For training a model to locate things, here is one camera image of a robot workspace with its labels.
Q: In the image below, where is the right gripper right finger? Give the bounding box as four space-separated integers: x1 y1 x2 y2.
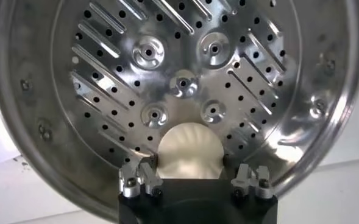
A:
223 155 275 200

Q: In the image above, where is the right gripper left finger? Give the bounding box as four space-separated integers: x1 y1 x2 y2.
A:
119 153 165 199

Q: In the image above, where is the white steamed baozi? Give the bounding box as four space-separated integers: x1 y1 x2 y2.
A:
156 122 226 180

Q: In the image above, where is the stainless steel steamer basket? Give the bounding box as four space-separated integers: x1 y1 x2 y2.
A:
0 0 359 222

